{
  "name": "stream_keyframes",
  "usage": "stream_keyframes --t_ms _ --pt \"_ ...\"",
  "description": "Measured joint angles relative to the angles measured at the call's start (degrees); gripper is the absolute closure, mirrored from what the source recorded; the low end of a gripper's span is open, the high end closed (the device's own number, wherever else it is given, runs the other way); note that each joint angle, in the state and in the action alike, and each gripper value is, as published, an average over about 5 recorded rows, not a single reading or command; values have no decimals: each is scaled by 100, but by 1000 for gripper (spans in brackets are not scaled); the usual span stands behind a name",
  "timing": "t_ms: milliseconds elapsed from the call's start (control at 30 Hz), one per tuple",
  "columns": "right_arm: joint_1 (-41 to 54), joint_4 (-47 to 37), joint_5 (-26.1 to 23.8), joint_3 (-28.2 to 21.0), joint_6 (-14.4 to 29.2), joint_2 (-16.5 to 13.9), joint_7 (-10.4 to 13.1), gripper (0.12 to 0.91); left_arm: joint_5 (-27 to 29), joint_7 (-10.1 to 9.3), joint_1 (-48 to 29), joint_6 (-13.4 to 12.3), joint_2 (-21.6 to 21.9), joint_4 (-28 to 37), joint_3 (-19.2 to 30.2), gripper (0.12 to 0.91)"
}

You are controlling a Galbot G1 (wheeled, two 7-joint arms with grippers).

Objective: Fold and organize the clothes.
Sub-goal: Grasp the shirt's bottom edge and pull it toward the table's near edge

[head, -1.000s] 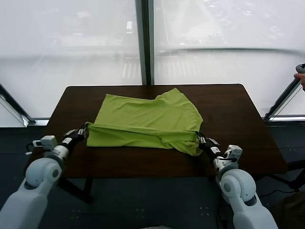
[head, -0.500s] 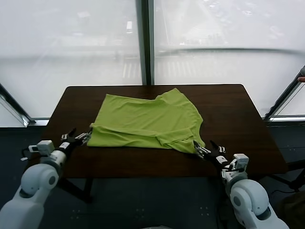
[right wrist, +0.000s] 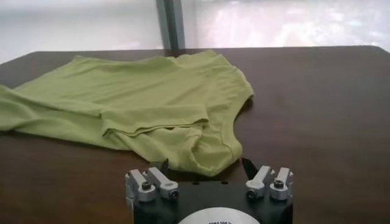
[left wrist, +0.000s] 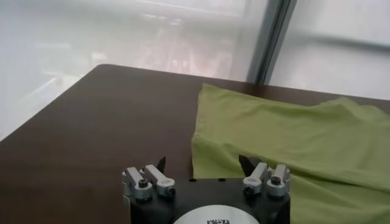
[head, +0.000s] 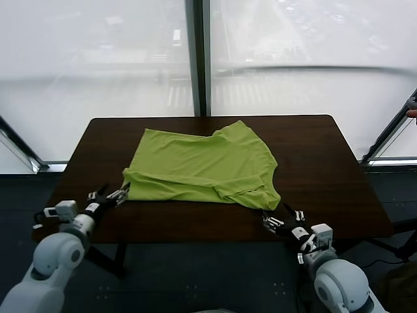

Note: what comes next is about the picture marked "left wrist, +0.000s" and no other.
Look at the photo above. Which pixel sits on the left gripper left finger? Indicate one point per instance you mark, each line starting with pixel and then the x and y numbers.
pixel 152 182

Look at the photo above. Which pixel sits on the grey vertical window mullion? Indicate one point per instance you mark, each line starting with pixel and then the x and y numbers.
pixel 271 39

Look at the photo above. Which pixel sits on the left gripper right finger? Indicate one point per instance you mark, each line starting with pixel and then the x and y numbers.
pixel 268 179

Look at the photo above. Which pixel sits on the green t-shirt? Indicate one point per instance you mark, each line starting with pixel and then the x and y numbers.
pixel 289 137

